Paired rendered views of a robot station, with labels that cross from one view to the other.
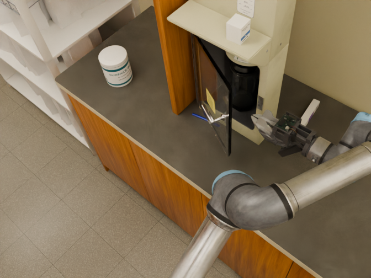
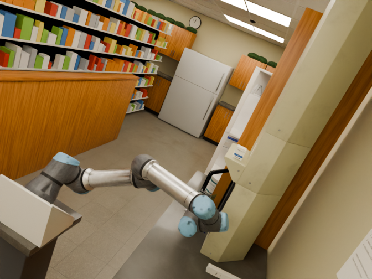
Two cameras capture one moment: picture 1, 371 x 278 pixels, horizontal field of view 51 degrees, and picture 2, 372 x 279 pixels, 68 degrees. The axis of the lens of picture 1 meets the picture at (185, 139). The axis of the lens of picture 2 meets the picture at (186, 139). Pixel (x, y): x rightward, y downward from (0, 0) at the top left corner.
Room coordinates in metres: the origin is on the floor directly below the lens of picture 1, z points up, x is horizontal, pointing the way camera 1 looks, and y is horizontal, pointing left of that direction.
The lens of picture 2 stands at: (-0.18, -1.10, 1.94)
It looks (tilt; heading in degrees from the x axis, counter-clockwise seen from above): 18 degrees down; 52
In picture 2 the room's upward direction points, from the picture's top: 24 degrees clockwise
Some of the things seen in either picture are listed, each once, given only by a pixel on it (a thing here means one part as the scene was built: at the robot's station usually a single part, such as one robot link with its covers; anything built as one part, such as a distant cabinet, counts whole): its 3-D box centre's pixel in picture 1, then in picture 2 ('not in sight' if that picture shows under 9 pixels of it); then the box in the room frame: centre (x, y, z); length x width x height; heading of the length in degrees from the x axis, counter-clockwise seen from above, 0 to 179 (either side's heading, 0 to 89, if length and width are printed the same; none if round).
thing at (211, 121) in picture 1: (212, 112); not in sight; (0.86, -0.11, 1.20); 0.10 x 0.05 x 0.03; 15
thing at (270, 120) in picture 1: (266, 116); not in sight; (0.74, -0.27, 1.30); 0.09 x 0.03 x 0.06; 43
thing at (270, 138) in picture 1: (272, 134); not in sight; (0.68, -0.27, 1.28); 0.09 x 0.05 x 0.02; 43
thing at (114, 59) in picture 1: (116, 66); not in sight; (1.36, 0.27, 1.02); 0.13 x 0.13 x 0.15
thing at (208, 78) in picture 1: (211, 97); (211, 196); (0.94, -0.12, 1.19); 0.30 x 0.01 x 0.40; 15
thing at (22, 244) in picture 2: not in sight; (32, 216); (0.05, 0.05, 0.92); 0.32 x 0.32 x 0.04; 39
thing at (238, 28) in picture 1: (238, 29); (239, 152); (0.89, -0.20, 1.54); 0.05 x 0.05 x 0.06; 46
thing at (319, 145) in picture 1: (317, 150); not in sight; (0.59, -0.38, 1.30); 0.08 x 0.05 x 0.08; 133
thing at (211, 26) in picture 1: (217, 39); (234, 160); (0.94, -0.14, 1.46); 0.32 x 0.11 x 0.10; 42
